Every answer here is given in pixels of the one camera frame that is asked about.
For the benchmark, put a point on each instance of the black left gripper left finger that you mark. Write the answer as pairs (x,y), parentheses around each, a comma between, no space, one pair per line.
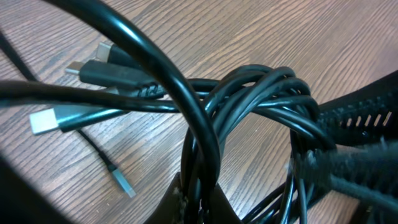
(175,207)

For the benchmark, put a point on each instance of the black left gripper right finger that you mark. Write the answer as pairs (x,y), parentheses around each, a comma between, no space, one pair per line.
(365,121)

